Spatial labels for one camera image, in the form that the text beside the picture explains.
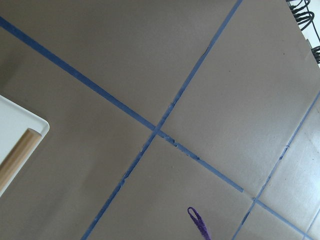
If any purple towel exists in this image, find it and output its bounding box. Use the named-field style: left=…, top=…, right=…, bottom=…
left=187, top=206, right=212, bottom=240

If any white wooden towel rack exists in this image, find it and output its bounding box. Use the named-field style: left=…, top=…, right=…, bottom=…
left=0, top=96, right=50, bottom=194

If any black coiled cable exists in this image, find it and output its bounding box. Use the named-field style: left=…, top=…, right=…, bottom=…
left=286, top=0, right=320, bottom=65

